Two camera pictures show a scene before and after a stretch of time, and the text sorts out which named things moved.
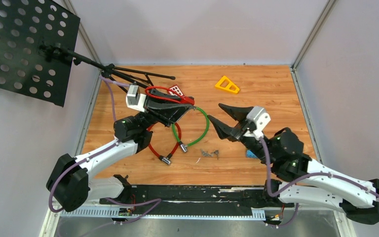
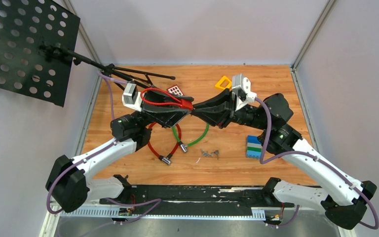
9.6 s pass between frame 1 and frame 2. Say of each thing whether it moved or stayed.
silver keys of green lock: stayed
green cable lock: stayed
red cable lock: stayed
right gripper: moved
